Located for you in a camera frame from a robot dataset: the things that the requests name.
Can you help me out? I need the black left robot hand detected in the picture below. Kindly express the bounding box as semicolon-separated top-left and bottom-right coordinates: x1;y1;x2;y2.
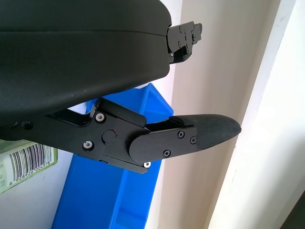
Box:
0;0;242;176

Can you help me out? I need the blue plastic tray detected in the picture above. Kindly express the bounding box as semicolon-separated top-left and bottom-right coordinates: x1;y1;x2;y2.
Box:
51;83;174;229

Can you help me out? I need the green rectangular box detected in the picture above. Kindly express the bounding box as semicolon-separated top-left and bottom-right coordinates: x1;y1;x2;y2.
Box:
0;140;59;195

